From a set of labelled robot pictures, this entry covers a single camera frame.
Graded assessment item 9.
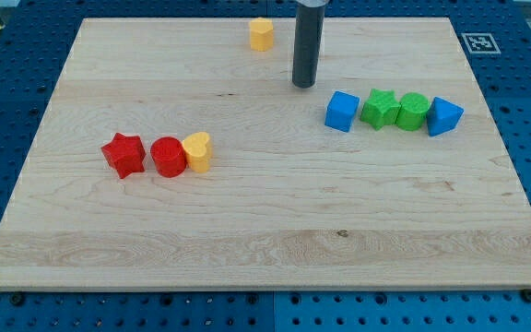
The green star block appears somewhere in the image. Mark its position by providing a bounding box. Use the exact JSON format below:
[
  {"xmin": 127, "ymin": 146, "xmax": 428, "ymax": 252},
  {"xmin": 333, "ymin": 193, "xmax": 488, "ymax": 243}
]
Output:
[{"xmin": 360, "ymin": 89, "xmax": 401, "ymax": 130}]

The red star block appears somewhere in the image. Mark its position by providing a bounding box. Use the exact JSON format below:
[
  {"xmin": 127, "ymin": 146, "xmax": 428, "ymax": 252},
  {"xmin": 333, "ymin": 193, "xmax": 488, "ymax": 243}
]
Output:
[{"xmin": 100, "ymin": 133, "xmax": 146, "ymax": 179}]

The blue cube block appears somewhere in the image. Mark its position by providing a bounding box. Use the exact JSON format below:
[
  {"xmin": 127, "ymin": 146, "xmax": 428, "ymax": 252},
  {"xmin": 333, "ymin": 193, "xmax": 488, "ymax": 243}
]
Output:
[{"xmin": 324, "ymin": 91, "xmax": 360, "ymax": 132}]

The blue triangle block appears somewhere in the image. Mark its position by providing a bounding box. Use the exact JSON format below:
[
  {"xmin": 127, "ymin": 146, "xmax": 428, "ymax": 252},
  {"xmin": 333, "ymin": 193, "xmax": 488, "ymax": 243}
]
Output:
[{"xmin": 427, "ymin": 97, "xmax": 464, "ymax": 136}]

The red cylinder block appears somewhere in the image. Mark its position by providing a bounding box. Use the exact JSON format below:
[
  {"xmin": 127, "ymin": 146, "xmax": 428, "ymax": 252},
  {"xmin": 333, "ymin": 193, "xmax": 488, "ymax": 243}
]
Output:
[{"xmin": 150, "ymin": 136, "xmax": 187, "ymax": 178}]

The white fiducial marker tag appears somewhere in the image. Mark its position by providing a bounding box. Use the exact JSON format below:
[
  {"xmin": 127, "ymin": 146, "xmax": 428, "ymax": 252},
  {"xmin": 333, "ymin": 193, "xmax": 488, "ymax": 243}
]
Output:
[{"xmin": 461, "ymin": 32, "xmax": 501, "ymax": 54}]

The yellow hexagon block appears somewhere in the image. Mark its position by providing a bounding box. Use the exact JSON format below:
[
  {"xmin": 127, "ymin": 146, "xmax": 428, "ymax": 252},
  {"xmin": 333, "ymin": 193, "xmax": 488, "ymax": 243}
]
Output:
[{"xmin": 249, "ymin": 18, "xmax": 274, "ymax": 52}]

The yellow heart block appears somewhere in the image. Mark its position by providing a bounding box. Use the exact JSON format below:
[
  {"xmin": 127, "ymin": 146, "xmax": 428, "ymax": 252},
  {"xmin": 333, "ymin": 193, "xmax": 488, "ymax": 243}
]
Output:
[{"xmin": 182, "ymin": 132, "xmax": 212, "ymax": 173}]

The light wooden board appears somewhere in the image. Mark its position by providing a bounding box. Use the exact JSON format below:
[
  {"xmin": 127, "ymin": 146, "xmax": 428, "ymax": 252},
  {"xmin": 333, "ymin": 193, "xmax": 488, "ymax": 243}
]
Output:
[{"xmin": 0, "ymin": 18, "xmax": 531, "ymax": 292}]

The green cylinder block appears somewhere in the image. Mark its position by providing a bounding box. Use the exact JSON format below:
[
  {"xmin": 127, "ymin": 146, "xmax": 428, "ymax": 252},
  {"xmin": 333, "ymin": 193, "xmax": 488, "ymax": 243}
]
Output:
[{"xmin": 395, "ymin": 92, "xmax": 431, "ymax": 131}]

